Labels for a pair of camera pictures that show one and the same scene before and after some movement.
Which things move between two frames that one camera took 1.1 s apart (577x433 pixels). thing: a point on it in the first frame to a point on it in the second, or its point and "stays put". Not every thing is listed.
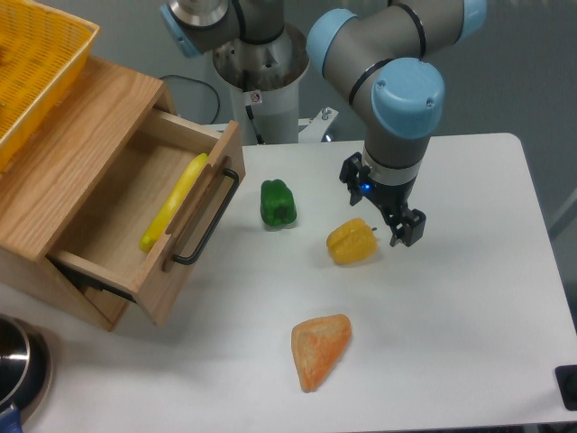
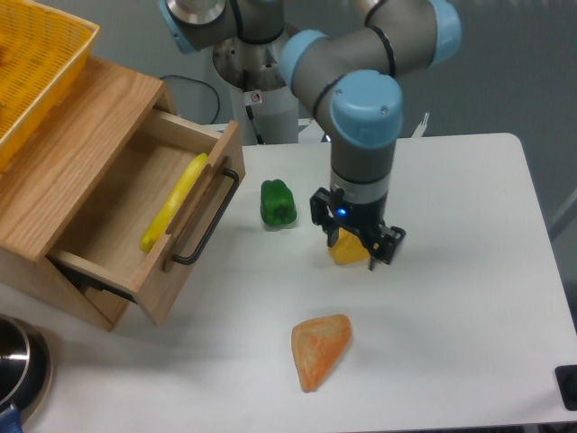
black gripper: x=392 y=199 to x=364 y=219
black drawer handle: x=191 y=260 stays put
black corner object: x=566 y=376 stays put
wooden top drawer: x=145 y=226 stays put
